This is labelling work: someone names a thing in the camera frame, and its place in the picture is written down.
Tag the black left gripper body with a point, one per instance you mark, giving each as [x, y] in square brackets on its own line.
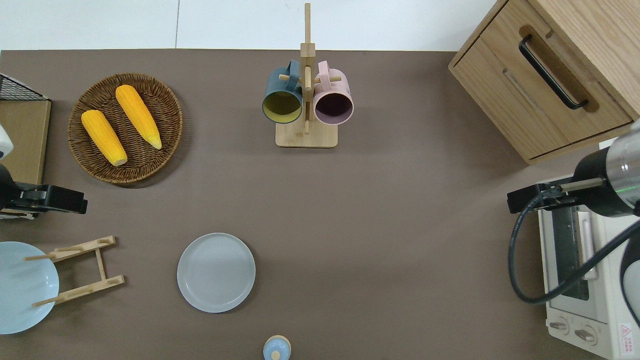
[55, 199]

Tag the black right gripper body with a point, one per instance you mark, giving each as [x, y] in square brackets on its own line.
[525, 197]

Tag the gray round plate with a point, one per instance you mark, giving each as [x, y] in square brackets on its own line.
[216, 272]

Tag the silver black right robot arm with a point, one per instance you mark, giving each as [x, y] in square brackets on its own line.
[612, 175]

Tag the wooden plate rack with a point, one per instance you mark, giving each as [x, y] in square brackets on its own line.
[82, 270]

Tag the light blue round plate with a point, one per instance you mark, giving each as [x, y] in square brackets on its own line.
[22, 290]

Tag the brown cardboard board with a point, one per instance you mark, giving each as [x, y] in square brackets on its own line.
[25, 140]

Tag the short yellow corn cob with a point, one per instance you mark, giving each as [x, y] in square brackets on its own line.
[103, 136]

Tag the wooden cabinet with drawer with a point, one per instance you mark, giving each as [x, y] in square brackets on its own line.
[505, 85]

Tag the long yellow corn cob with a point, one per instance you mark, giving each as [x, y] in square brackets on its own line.
[138, 115]

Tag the white toaster oven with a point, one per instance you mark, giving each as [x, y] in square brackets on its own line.
[565, 310]

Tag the toaster oven knob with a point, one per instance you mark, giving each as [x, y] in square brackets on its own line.
[560, 326]
[586, 335]

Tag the round woven wicker basket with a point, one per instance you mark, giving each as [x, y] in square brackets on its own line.
[160, 115]

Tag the pink mug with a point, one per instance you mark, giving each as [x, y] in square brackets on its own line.
[334, 95]

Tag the wooden mug tree stand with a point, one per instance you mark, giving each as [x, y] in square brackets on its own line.
[306, 135]

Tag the dark blue mug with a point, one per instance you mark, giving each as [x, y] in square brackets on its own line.
[283, 92]

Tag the blue jar with wooden lid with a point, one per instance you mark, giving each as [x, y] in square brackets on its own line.
[276, 348]

